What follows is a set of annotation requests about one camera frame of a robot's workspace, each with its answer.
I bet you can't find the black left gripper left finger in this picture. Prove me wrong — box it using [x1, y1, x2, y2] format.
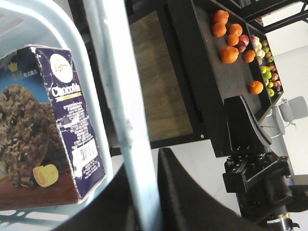
[54, 166, 140, 231]

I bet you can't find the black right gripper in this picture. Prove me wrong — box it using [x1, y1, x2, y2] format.
[223, 95, 292, 217]

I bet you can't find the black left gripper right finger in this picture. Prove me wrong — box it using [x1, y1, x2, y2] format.
[157, 148, 263, 231]

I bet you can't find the dark blue cookie box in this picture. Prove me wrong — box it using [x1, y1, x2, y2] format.
[0, 46, 105, 210]

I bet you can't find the light blue plastic basket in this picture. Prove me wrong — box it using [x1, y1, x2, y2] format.
[0, 0, 162, 231]

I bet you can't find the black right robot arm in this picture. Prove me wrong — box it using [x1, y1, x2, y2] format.
[222, 95, 308, 231]

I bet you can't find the white office chair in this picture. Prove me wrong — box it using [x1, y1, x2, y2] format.
[261, 96, 308, 138]

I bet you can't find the black wooden produce stand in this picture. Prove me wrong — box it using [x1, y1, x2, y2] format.
[67, 0, 308, 158]

